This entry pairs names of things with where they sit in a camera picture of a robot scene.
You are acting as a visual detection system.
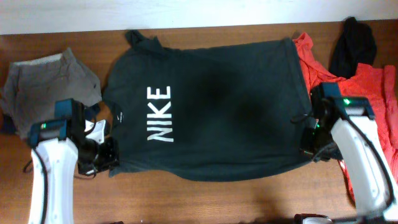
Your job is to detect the dark green Nike t-shirt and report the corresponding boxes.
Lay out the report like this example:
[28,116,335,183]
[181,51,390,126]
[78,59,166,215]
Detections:
[103,30,313,182]

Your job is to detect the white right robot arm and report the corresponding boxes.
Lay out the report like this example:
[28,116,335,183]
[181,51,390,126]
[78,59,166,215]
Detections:
[302,96,397,223]

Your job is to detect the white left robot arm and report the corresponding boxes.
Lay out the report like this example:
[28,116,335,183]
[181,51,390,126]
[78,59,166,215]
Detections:
[29,119,119,223]

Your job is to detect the dark base block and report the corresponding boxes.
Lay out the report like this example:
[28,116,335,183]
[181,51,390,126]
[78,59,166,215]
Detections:
[293,213,364,224]

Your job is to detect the red t-shirt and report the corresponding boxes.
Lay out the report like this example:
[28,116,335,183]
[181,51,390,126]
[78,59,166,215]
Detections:
[293,32,398,203]

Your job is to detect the folded grey shorts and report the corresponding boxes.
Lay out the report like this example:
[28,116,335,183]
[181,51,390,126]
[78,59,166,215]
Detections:
[1,48,102,139]

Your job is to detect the folded navy garment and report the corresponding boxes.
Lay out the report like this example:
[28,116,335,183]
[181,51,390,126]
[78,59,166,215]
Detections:
[0,102,101,135]

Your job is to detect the black garment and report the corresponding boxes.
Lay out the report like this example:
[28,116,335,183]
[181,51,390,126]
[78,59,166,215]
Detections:
[329,17,377,78]

